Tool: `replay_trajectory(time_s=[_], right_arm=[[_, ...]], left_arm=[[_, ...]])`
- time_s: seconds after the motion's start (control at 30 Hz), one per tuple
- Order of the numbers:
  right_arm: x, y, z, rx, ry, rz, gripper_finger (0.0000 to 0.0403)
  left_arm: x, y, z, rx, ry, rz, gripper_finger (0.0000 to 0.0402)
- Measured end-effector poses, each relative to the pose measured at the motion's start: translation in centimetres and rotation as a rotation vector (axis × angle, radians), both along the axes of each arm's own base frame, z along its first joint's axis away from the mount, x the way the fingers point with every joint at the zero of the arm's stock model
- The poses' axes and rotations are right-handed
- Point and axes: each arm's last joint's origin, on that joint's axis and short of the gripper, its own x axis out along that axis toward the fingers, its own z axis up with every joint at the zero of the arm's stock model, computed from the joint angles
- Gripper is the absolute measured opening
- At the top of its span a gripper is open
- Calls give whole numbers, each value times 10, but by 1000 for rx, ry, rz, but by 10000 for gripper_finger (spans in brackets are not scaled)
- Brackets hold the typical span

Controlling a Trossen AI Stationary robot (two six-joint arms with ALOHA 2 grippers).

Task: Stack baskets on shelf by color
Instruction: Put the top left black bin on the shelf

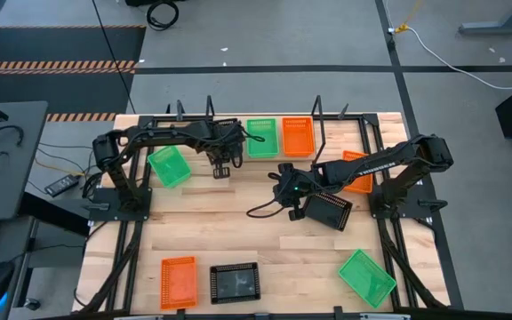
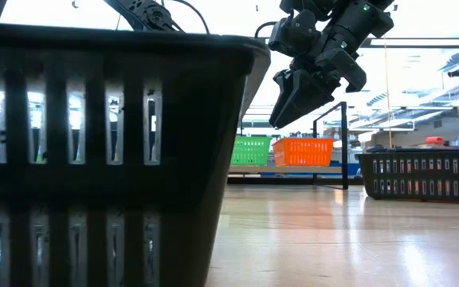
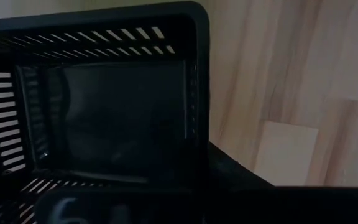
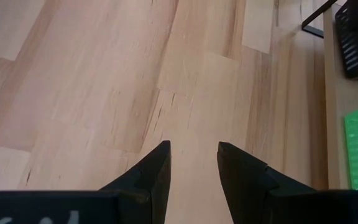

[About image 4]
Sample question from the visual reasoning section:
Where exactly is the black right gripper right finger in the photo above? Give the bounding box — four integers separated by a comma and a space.
216, 141, 318, 224

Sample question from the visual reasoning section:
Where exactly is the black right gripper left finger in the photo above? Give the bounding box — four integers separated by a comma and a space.
99, 139, 172, 224

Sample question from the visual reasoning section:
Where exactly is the wooden shelf board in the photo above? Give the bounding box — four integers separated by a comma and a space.
323, 6, 358, 190

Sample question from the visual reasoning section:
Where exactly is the black metal shelf frame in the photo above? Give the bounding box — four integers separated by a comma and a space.
301, 0, 338, 39

